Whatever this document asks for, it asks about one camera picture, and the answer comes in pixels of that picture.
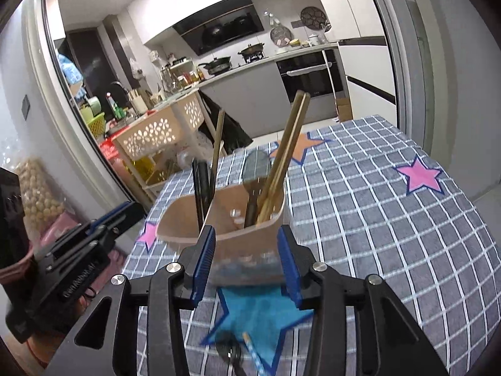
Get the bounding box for curved bamboo chopstick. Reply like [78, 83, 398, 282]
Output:
[260, 92, 311, 224]

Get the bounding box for wooden chopstick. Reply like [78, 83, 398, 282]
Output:
[256, 90, 305, 224]
[210, 109, 225, 201]

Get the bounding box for pink plastic stool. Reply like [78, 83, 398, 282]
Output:
[37, 212, 126, 275]

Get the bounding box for pink star sticker left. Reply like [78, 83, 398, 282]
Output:
[136, 222, 157, 252]

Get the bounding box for pink star sticker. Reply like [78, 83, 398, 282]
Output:
[393, 155, 444, 196]
[136, 222, 157, 252]

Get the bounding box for blue checkered tablecloth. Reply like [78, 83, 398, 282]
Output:
[121, 114, 501, 376]

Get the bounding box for beige plastic utensil holder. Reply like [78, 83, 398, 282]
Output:
[156, 184, 291, 287]

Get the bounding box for bag of round nuts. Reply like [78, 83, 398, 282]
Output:
[15, 159, 65, 232]

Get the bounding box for dark spoon in holder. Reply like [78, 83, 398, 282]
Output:
[241, 148, 273, 228]

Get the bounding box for black chopsticks in holder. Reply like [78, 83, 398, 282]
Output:
[192, 159, 211, 231]

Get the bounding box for blue patterned chopstick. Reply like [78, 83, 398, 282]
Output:
[242, 332, 267, 376]

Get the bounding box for orange star sticker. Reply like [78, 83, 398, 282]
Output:
[291, 132, 329, 165]

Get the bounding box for beige perforated storage cart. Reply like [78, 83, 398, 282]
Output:
[112, 88, 217, 201]

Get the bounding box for wooden chopstick on table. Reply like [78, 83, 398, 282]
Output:
[210, 109, 225, 201]

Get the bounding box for pink star sticker right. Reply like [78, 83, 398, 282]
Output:
[393, 155, 444, 196]

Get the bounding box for built-in black oven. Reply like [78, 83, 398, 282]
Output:
[276, 49, 345, 102]

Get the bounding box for black wok on stove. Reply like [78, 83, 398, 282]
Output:
[199, 57, 232, 76]

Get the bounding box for black pot on stove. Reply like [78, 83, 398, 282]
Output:
[239, 43, 264, 62]

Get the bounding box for white refrigerator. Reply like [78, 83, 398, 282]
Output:
[320, 0, 397, 126]

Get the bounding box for black range hood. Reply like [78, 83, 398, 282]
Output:
[173, 0, 264, 56]

